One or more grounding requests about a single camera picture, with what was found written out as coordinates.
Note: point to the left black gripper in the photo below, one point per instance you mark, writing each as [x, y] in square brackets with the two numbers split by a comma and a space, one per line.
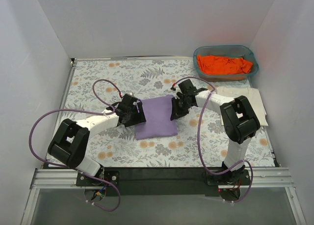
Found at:
[134, 112]

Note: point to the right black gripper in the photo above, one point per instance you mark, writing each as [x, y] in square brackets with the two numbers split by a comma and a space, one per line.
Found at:
[179, 107]

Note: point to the purple t shirt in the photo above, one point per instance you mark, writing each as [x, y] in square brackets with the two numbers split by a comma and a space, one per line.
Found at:
[157, 112]

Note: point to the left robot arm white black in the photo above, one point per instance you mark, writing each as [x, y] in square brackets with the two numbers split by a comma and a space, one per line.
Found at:
[70, 142]

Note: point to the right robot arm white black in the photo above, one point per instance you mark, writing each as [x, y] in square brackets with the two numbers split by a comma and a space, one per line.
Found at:
[239, 120]

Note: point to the floral table cloth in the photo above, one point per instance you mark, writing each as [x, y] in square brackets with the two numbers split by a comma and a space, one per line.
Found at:
[201, 139]

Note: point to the orange t shirt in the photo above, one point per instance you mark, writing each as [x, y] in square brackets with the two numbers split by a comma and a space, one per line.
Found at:
[219, 65]

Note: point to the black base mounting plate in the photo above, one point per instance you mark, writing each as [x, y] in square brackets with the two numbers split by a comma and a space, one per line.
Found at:
[170, 181]

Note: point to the folded white t shirt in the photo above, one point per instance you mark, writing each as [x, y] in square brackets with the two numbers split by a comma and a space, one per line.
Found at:
[254, 97]

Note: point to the teal plastic basket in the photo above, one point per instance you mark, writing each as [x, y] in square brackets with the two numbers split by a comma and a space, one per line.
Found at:
[232, 51]

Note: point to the aluminium frame rail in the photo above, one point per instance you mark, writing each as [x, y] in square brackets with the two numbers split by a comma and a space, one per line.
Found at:
[59, 197]

